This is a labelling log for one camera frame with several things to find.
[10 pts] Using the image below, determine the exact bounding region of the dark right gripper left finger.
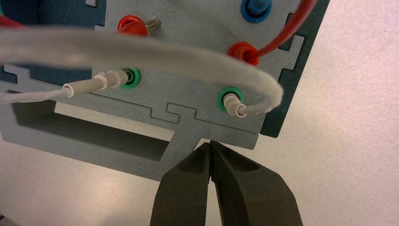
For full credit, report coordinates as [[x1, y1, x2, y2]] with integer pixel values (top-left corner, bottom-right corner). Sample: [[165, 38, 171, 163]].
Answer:
[[149, 142, 213, 226]]

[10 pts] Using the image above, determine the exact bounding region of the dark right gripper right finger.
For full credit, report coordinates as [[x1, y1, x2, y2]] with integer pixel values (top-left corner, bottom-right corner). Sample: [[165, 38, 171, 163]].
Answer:
[[209, 140, 304, 226]]

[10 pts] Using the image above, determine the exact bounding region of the dark teal grey control box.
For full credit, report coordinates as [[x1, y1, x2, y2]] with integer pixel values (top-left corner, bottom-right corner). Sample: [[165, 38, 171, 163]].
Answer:
[[0, 0, 331, 182]]

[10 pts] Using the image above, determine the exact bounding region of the red jumper cable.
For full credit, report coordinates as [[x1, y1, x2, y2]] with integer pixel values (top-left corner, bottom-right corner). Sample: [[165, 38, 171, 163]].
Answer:
[[0, 0, 319, 67]]

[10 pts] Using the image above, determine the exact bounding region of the white jumper cable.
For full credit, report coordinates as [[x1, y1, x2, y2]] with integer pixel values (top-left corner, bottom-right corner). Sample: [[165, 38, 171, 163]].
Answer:
[[0, 26, 285, 119]]

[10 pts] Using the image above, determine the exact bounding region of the blue jumper cable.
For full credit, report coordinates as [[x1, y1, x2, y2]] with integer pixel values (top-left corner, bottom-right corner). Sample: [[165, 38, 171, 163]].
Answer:
[[240, 0, 273, 24]]

